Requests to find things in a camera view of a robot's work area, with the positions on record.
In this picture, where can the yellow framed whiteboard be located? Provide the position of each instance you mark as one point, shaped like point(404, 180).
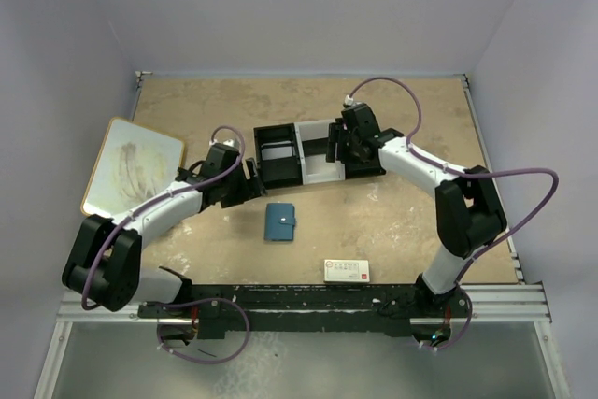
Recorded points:
point(134, 164)

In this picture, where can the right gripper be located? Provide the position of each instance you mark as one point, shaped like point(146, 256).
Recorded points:
point(337, 140)

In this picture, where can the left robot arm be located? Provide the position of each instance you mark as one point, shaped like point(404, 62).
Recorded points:
point(104, 265)

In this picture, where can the black and white sorting tray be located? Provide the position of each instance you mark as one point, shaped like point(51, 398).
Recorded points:
point(297, 170)

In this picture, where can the white card in tray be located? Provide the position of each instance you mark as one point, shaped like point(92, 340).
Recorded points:
point(277, 150)

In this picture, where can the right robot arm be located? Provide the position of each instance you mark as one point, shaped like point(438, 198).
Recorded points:
point(468, 212)

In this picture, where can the blue leather card holder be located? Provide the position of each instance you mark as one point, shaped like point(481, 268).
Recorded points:
point(279, 222)

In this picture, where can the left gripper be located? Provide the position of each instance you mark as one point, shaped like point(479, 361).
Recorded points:
point(249, 175)

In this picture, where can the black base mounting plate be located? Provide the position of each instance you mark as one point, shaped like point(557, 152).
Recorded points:
point(393, 310)

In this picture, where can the white card box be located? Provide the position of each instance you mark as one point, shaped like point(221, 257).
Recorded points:
point(346, 271)

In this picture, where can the black card in tray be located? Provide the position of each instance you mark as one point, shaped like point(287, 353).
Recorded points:
point(315, 147)

